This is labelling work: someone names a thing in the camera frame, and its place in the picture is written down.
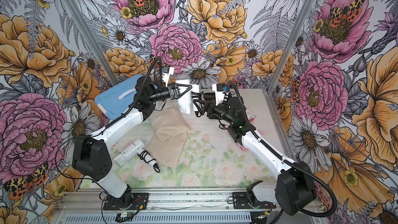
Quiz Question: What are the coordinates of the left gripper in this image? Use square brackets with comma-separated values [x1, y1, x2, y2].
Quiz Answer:
[149, 81, 193, 102]

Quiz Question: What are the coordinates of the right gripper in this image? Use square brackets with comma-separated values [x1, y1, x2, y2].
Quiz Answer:
[193, 96, 235, 124]

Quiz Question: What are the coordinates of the white hair dryer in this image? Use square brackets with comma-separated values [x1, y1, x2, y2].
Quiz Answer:
[175, 79, 200, 114]
[114, 139, 160, 173]

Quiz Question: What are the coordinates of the beige cloth bag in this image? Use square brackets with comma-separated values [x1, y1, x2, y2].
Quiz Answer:
[150, 106, 190, 141]
[146, 132, 188, 169]

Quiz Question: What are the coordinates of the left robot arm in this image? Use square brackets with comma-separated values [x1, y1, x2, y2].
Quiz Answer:
[72, 75, 192, 210]

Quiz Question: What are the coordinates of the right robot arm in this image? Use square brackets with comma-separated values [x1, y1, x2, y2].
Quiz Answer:
[195, 93, 317, 216]

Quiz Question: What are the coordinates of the pink hair dryer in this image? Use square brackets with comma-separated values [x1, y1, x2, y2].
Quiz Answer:
[236, 131, 262, 152]

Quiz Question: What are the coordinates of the red white bandage box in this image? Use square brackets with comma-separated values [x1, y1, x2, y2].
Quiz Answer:
[246, 110, 255, 122]

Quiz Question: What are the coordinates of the blue lidded storage box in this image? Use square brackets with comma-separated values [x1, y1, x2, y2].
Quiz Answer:
[94, 75, 144, 120]

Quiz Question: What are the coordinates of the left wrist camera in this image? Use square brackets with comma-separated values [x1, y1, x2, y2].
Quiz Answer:
[162, 66, 175, 87]

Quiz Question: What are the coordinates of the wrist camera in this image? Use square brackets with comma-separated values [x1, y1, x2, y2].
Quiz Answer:
[212, 83, 229, 106]
[162, 66, 175, 87]

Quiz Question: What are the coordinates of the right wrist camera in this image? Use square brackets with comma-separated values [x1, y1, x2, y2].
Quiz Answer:
[212, 83, 229, 106]

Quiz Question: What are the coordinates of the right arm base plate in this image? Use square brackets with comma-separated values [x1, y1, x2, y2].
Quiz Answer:
[231, 192, 276, 209]

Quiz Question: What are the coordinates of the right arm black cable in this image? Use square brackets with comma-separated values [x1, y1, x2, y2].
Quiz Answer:
[228, 81, 338, 218]

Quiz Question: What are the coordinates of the aluminium front rail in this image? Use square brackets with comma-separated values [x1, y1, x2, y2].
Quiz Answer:
[53, 188, 327, 224]

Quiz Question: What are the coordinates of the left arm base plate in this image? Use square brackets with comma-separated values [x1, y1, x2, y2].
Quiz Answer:
[102, 192, 149, 211]

